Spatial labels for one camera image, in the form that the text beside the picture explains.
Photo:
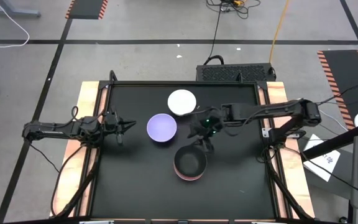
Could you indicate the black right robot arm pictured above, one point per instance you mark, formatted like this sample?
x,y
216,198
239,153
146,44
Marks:
x,y
275,109

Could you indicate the black table-level camera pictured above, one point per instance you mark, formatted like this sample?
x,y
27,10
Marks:
x,y
182,222

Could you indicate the purple bowl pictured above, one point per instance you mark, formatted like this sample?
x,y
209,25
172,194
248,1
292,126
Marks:
x,y
161,127

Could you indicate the black metal bar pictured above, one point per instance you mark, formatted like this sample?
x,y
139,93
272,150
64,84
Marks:
x,y
334,143

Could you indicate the large black bowl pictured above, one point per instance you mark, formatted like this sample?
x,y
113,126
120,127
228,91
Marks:
x,y
175,161

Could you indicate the black table frame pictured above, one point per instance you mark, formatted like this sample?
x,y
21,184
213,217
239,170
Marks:
x,y
182,82

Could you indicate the white plate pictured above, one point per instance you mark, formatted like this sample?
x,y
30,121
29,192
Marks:
x,y
181,102

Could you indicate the black perforated computer case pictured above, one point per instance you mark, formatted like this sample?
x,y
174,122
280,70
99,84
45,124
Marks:
x,y
235,73

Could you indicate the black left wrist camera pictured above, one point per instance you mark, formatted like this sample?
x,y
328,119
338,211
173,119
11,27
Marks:
x,y
111,119

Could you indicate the black mat orange striped edges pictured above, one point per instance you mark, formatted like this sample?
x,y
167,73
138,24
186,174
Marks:
x,y
343,77
87,8

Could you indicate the light wooden table board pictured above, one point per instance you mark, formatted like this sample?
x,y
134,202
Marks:
x,y
277,93
87,96

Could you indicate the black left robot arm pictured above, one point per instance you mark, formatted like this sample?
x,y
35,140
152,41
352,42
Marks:
x,y
51,129

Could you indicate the white metal bracket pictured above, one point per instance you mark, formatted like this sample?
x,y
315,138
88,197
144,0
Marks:
x,y
266,132

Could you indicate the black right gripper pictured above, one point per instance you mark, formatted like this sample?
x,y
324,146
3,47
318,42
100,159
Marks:
x,y
213,124

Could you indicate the black diagonal frame strut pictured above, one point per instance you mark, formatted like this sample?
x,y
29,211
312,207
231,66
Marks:
x,y
286,189
79,186

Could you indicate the white paper sheet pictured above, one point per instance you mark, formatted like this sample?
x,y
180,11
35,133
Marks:
x,y
325,161

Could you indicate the grey metal table foot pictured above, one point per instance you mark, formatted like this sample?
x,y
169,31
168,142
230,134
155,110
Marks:
x,y
14,13

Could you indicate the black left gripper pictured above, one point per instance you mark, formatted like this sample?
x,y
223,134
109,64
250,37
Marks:
x,y
118,129

